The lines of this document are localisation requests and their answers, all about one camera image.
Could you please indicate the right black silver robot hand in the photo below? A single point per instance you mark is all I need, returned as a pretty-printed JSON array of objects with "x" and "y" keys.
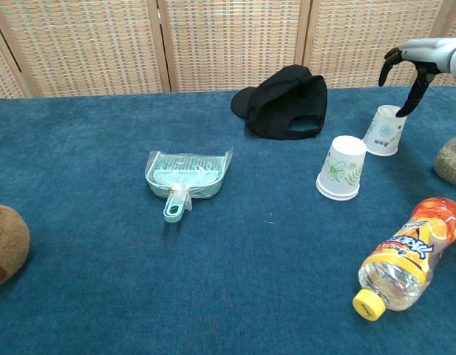
[{"x": 431, "y": 51}]

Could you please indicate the white paper cup blue print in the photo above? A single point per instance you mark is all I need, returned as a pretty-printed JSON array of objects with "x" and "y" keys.
[{"x": 383, "y": 133}]

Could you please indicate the white paper cup green flower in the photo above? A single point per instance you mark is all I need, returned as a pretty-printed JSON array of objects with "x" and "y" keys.
[{"x": 342, "y": 162}]

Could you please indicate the glass jar with dried herbs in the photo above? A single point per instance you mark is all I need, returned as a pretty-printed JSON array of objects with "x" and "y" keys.
[{"x": 451, "y": 162}]

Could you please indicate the black baseball cap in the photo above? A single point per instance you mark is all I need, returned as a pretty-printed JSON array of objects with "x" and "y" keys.
[{"x": 286, "y": 103}]

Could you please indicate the orange drink bottle yellow cap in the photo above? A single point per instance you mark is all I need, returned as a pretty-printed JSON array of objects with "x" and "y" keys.
[{"x": 408, "y": 251}]

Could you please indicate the woven bamboo folding screen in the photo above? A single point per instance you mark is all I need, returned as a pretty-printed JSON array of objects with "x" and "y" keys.
[{"x": 227, "y": 40}]

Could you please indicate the mint green dustpan in plastic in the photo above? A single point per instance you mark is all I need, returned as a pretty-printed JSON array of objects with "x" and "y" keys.
[{"x": 187, "y": 174}]

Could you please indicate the blue carpet table cover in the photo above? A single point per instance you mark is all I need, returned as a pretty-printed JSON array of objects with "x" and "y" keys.
[{"x": 102, "y": 240}]

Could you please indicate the brown capybara plush toy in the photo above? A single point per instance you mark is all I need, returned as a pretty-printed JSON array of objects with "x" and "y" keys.
[{"x": 7, "y": 244}]

